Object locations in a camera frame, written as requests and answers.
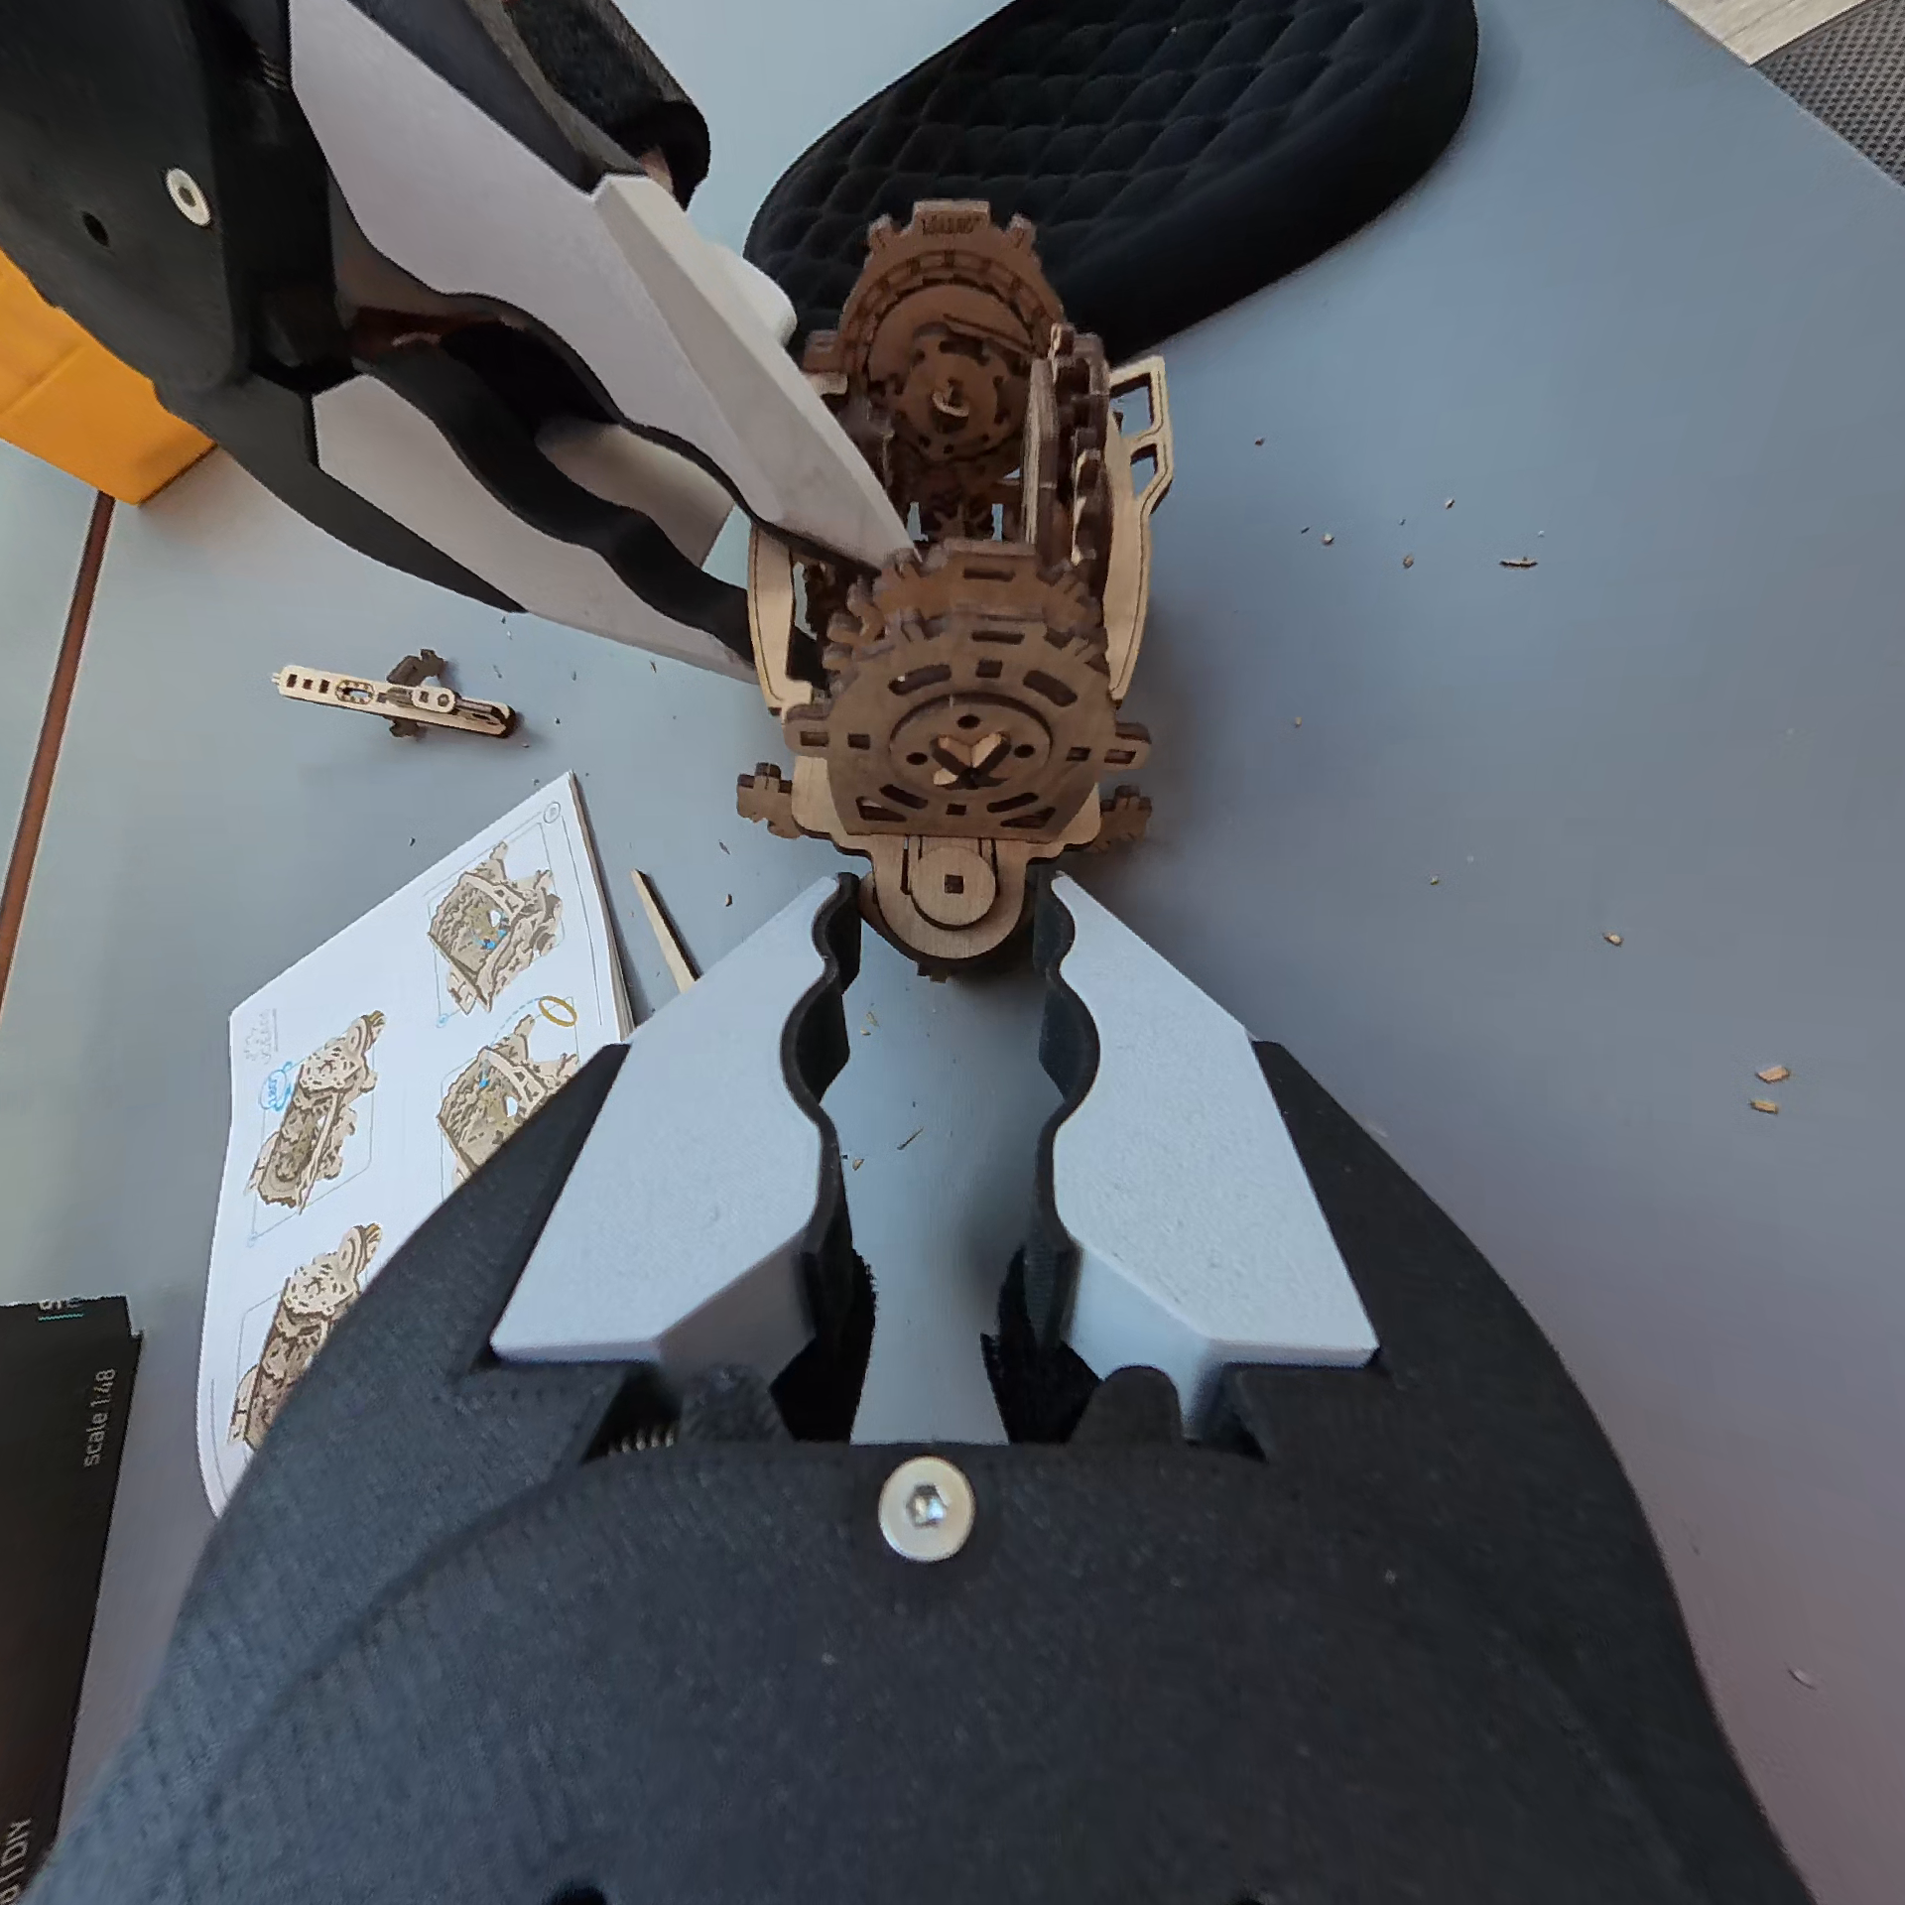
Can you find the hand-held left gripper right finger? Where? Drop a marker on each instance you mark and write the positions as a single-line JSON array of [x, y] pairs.
[[1204, 1191]]

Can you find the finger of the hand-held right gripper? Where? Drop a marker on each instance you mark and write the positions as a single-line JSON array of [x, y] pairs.
[[447, 164], [447, 505]]

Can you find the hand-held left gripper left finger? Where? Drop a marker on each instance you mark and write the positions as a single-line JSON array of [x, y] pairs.
[[670, 1191]]

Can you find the wooden mechanical gear model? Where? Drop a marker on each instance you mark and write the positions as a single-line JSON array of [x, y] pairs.
[[967, 729]]

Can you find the adjacent grey desk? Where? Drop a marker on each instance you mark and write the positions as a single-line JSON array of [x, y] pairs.
[[31, 594]]

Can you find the yellow plastic bin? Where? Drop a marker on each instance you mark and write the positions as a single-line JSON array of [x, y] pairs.
[[75, 401]]

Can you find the wooden strip with cross peg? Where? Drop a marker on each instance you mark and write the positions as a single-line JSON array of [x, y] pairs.
[[343, 688]]

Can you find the pointed wooden stick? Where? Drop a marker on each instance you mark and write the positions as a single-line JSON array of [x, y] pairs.
[[668, 937]]

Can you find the open instruction booklet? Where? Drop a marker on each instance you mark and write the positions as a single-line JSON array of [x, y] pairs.
[[298, 1012]]

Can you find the black product box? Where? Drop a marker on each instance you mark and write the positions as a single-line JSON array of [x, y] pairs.
[[60, 1489]]

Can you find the black quilted cushion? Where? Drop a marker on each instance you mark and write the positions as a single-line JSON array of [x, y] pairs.
[[1162, 135]]

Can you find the black mesh office chair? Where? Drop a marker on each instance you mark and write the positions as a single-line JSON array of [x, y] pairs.
[[1847, 76]]

